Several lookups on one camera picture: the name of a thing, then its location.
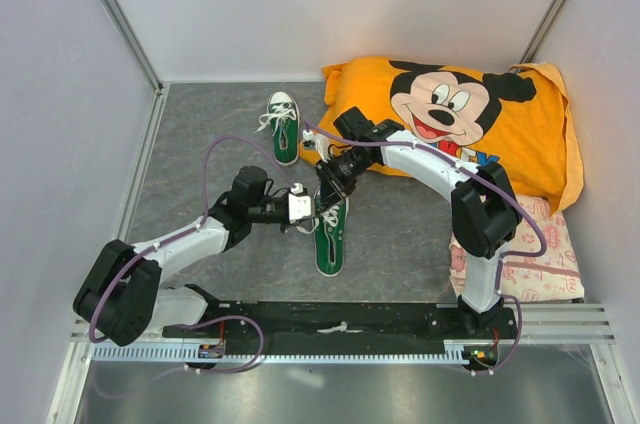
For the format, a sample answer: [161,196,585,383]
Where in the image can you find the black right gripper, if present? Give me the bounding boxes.
[313,149,373,213]

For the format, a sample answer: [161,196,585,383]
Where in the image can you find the white shoelace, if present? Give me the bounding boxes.
[315,204,344,231]

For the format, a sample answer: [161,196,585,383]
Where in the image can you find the green canvas sneaker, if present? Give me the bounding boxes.
[266,91,300,166]
[313,199,349,277]

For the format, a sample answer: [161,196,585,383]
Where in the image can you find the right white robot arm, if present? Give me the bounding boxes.
[303,107,522,338]

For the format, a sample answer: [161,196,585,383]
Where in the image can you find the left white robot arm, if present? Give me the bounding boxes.
[72,166,315,346]

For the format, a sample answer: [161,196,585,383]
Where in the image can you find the orange Mickey Mouse cloth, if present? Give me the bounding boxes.
[318,57,584,212]

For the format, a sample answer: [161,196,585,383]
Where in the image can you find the pink patterned white cloth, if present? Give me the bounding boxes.
[448,191,586,303]

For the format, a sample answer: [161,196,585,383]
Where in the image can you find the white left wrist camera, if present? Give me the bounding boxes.
[287,183,315,224]

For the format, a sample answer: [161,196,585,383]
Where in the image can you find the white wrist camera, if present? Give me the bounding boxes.
[302,130,327,153]
[287,183,315,224]

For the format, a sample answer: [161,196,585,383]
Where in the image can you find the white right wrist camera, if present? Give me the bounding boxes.
[302,130,327,153]

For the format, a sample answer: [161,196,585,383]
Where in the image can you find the white cable tie on rail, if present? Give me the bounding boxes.
[317,321,362,335]

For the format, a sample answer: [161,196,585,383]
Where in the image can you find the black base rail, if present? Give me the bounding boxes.
[162,301,517,342]

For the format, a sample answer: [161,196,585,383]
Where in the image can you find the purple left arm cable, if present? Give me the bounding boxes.
[87,134,296,345]

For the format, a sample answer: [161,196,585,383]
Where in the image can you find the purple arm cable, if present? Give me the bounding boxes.
[87,134,296,345]
[304,119,546,378]

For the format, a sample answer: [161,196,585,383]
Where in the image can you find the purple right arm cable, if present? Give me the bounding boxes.
[304,119,546,378]

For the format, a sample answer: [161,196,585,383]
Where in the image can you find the grey slotted cable duct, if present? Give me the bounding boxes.
[91,342,483,365]

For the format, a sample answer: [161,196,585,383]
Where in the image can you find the aluminium frame rail front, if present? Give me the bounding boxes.
[69,301,616,345]

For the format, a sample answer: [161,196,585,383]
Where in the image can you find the left aluminium corner post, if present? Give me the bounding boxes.
[101,0,164,94]

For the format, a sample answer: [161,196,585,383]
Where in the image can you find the aluminium corner post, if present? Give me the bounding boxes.
[520,0,569,64]
[101,0,164,94]

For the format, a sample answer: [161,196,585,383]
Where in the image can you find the right aluminium corner post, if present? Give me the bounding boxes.
[520,0,569,64]

